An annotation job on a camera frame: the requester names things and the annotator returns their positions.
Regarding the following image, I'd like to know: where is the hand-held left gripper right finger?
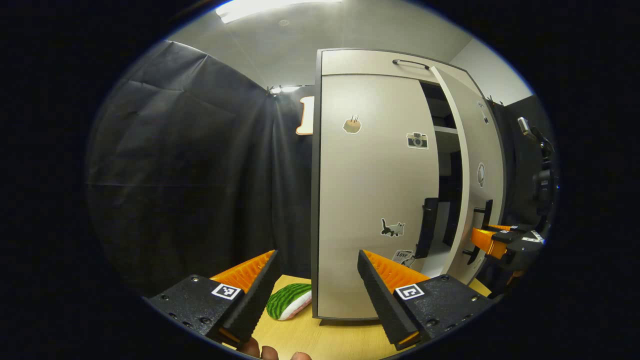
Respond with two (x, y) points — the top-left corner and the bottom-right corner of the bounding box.
(356, 249), (495, 351)

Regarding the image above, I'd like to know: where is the black backdrop cloth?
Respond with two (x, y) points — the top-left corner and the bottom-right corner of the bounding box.
(85, 40), (558, 303)

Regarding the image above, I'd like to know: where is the black door handle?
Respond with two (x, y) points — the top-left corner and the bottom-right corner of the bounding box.
(414, 197), (440, 260)
(462, 199), (494, 266)

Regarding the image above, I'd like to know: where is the white double-door shoe cabinet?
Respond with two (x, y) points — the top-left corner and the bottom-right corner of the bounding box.
(310, 47), (508, 326)

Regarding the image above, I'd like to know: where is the black equipment stand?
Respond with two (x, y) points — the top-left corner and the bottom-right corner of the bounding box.
(516, 116), (557, 221)

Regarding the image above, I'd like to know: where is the white cabinet door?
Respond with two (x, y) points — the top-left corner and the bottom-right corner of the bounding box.
(430, 66), (507, 286)
(317, 74), (441, 321)

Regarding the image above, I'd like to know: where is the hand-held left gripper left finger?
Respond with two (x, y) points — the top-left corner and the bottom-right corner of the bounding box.
(144, 249), (282, 347)

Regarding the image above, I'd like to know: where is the watermelon pattern slipper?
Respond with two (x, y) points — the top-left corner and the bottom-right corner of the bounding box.
(266, 283), (313, 321)

